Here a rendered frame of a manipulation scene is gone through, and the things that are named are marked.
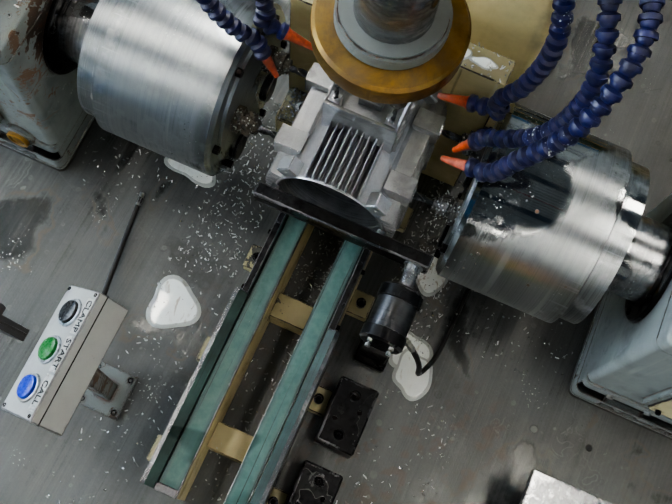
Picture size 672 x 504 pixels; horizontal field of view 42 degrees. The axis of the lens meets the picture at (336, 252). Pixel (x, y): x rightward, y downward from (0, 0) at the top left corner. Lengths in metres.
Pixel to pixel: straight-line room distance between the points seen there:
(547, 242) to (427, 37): 0.29
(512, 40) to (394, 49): 0.35
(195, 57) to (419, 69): 0.29
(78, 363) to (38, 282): 0.35
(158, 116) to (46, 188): 0.37
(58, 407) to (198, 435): 0.21
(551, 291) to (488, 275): 0.08
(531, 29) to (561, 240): 0.32
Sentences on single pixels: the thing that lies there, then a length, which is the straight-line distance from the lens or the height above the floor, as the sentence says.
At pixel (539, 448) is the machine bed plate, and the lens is 1.38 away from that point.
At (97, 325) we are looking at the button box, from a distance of 1.09.
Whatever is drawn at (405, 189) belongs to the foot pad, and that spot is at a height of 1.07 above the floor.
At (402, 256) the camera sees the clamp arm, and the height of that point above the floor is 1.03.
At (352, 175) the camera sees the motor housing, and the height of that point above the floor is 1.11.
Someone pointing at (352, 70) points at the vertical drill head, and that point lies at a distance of 0.96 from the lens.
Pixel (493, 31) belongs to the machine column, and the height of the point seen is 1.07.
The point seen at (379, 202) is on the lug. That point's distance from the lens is 1.10.
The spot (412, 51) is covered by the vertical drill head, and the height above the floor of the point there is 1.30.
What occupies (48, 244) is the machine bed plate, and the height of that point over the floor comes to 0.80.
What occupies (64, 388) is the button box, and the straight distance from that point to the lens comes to 1.09.
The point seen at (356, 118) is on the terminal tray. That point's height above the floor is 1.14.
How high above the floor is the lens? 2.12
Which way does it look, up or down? 72 degrees down
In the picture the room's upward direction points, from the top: 11 degrees clockwise
